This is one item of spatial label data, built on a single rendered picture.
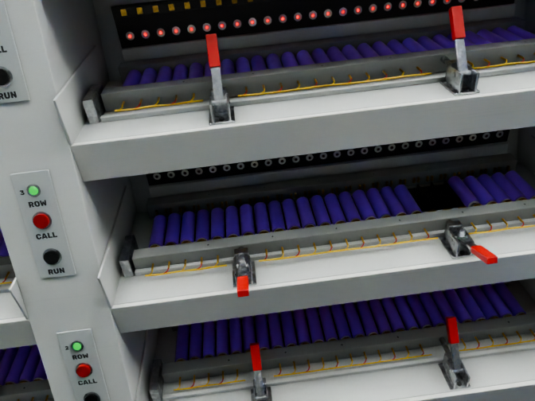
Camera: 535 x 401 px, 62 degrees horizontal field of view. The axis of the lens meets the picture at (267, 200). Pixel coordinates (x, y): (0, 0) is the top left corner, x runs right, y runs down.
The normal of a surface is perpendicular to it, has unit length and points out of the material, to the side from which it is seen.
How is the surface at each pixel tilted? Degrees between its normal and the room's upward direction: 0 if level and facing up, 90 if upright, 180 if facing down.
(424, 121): 108
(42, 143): 90
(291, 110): 18
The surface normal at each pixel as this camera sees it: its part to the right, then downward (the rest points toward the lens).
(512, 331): 0.10, 0.57
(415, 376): -0.08, -0.81
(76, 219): 0.07, 0.29
